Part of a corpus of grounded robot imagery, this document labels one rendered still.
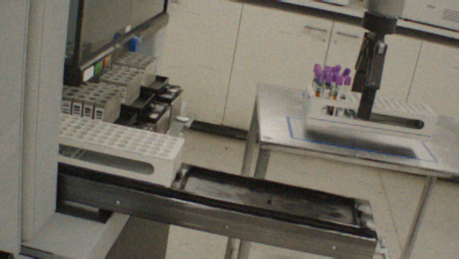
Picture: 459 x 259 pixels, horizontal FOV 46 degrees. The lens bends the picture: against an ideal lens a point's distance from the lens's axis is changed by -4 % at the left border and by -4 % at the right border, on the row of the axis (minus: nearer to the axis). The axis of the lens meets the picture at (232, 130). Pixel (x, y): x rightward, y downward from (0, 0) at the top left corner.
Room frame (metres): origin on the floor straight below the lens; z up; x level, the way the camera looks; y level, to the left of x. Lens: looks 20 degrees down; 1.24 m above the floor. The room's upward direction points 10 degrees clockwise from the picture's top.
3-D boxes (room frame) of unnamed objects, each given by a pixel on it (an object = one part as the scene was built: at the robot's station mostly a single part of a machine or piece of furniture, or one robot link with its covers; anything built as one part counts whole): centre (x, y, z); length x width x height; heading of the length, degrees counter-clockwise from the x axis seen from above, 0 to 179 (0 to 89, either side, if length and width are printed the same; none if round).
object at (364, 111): (1.18, -0.28, 0.92); 0.03 x 0.01 x 0.07; 92
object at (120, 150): (0.89, 0.23, 0.83); 0.30 x 0.10 x 0.06; 87
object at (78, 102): (1.05, 0.30, 0.85); 0.12 x 0.02 x 0.06; 177
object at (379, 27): (1.23, -0.27, 1.07); 0.08 x 0.07 x 0.09; 2
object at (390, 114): (1.23, -0.30, 0.88); 0.30 x 0.10 x 0.06; 92
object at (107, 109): (1.04, 0.25, 0.85); 0.12 x 0.02 x 0.06; 177
